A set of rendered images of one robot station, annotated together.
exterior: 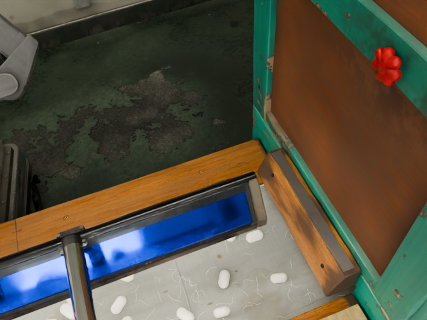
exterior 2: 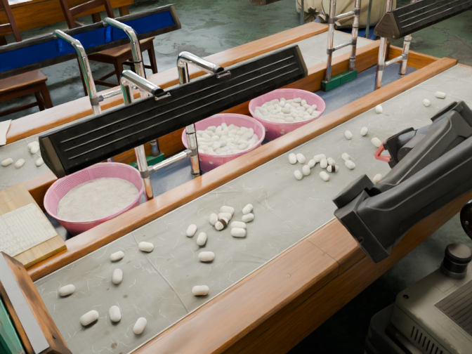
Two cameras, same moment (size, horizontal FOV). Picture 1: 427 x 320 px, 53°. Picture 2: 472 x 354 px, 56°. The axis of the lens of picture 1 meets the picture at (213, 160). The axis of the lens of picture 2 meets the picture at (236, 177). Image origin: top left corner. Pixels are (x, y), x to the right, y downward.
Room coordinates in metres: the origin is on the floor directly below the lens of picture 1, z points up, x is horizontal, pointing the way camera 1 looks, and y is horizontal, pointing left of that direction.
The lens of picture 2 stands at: (1.06, 0.03, 1.48)
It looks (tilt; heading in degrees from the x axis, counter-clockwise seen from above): 36 degrees down; 160
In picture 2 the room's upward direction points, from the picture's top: 4 degrees counter-clockwise
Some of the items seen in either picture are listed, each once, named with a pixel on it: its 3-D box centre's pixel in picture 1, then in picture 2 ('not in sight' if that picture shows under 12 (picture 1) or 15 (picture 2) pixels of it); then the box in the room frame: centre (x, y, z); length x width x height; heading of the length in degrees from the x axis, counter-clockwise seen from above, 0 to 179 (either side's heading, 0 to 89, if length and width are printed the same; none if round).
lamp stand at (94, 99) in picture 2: not in sight; (111, 102); (-0.23, 0.12, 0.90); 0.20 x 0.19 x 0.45; 106
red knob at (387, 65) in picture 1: (389, 66); not in sight; (0.35, -0.20, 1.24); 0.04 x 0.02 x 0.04; 16
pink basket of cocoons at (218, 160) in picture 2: not in sight; (224, 145); (-0.11, 0.43, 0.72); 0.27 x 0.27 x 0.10
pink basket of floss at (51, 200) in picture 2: not in sight; (98, 203); (0.01, 0.00, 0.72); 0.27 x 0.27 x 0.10
